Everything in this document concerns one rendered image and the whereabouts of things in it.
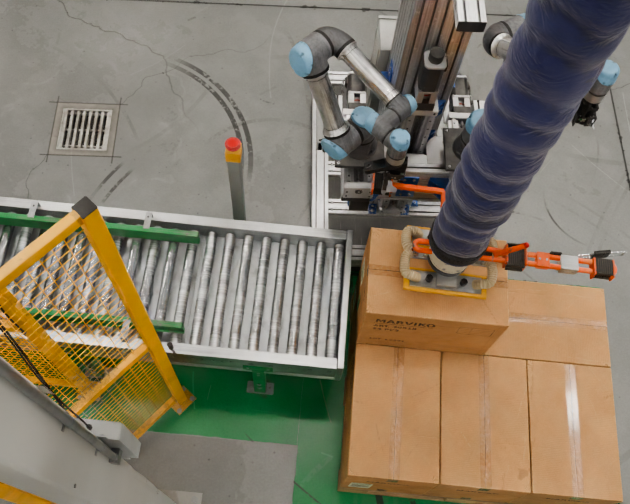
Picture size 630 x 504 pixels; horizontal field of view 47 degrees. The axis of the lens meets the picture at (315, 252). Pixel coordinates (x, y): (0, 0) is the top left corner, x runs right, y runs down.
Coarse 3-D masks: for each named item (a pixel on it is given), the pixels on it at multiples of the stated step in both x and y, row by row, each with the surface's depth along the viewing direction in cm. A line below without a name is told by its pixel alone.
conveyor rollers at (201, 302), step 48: (0, 240) 347; (288, 240) 355; (48, 288) 338; (144, 288) 340; (240, 288) 343; (336, 288) 345; (192, 336) 332; (240, 336) 335; (288, 336) 335; (336, 336) 336
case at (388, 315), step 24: (384, 240) 313; (384, 264) 308; (360, 288) 340; (384, 288) 304; (504, 288) 306; (360, 312) 326; (384, 312) 299; (408, 312) 300; (432, 312) 300; (456, 312) 301; (480, 312) 301; (504, 312) 302; (360, 336) 327; (384, 336) 324; (408, 336) 321; (432, 336) 318; (456, 336) 316; (480, 336) 313
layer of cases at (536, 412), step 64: (512, 320) 343; (576, 320) 345; (384, 384) 327; (448, 384) 329; (512, 384) 330; (576, 384) 332; (384, 448) 315; (448, 448) 316; (512, 448) 318; (576, 448) 319
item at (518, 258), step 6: (510, 246) 286; (516, 252) 285; (522, 252) 285; (510, 258) 284; (516, 258) 284; (522, 258) 284; (504, 264) 284; (510, 264) 282; (516, 264) 282; (522, 264) 283; (510, 270) 286; (516, 270) 286; (522, 270) 287
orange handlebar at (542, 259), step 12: (432, 192) 297; (444, 192) 296; (420, 240) 286; (420, 252) 285; (492, 252) 287; (528, 252) 286; (540, 252) 286; (528, 264) 284; (540, 264) 284; (552, 264) 285; (588, 264) 287
